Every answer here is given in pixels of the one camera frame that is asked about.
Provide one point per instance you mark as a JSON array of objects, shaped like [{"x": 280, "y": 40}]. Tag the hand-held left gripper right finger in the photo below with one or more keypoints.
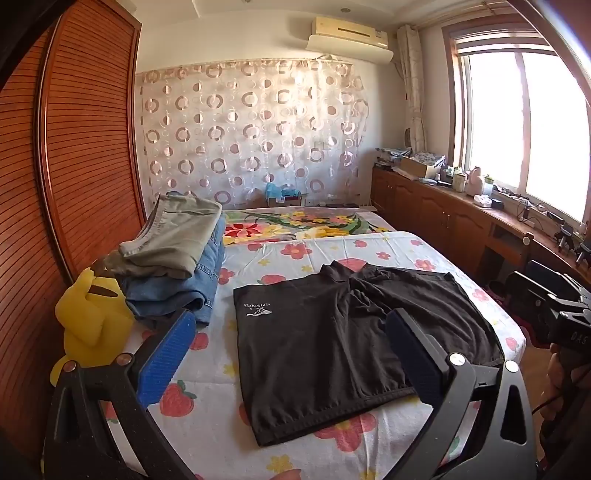
[{"x": 411, "y": 355}]

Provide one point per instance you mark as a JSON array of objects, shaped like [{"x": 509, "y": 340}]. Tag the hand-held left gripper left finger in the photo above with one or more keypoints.
[{"x": 161, "y": 355}]

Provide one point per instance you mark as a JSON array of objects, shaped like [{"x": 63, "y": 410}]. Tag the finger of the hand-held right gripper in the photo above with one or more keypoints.
[{"x": 531, "y": 297}]

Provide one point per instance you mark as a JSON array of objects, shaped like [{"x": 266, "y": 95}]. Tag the black pants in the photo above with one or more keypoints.
[{"x": 314, "y": 350}]

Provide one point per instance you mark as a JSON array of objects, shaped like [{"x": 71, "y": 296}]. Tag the folded khaki pants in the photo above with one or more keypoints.
[{"x": 180, "y": 240}]

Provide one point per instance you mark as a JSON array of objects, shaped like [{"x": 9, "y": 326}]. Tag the folded blue jeans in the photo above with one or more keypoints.
[{"x": 184, "y": 295}]

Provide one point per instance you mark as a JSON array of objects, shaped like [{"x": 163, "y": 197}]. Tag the bed with floral sheet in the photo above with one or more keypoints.
[{"x": 221, "y": 383}]

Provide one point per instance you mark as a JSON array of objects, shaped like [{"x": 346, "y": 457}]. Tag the yellow plush toy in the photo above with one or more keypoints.
[{"x": 87, "y": 318}]

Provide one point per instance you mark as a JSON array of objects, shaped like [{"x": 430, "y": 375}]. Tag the person's dark clothing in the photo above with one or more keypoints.
[{"x": 568, "y": 443}]

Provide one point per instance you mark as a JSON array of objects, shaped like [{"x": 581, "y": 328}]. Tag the white jug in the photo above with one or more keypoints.
[{"x": 475, "y": 183}]

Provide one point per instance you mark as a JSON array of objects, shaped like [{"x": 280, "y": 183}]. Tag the long wooden cabinet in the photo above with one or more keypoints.
[{"x": 429, "y": 207}]

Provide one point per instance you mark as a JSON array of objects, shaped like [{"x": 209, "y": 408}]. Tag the white jar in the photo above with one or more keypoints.
[{"x": 459, "y": 182}]

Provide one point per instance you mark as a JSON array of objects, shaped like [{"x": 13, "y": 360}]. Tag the colourful floral blanket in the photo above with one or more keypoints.
[{"x": 300, "y": 224}]

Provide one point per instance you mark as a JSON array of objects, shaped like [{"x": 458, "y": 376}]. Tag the open cardboard box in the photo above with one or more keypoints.
[{"x": 418, "y": 167}]

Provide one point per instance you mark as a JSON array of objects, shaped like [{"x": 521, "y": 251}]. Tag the wooden framed window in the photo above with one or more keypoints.
[{"x": 508, "y": 120}]

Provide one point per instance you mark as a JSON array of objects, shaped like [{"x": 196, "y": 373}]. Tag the patterned fabric pile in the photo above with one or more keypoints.
[{"x": 392, "y": 153}]

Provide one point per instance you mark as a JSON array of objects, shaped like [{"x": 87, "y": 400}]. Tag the blue plastic bag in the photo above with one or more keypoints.
[{"x": 279, "y": 190}]

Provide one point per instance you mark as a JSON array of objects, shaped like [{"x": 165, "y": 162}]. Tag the wooden slatted wardrobe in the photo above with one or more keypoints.
[{"x": 87, "y": 138}]

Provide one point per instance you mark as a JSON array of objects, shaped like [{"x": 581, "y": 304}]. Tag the circle patterned sheer curtain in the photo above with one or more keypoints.
[{"x": 240, "y": 138}]

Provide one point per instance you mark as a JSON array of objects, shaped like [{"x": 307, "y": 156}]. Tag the pale window curtain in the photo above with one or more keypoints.
[{"x": 413, "y": 92}]

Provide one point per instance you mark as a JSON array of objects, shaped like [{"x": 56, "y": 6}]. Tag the white air conditioner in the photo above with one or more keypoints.
[{"x": 351, "y": 39}]

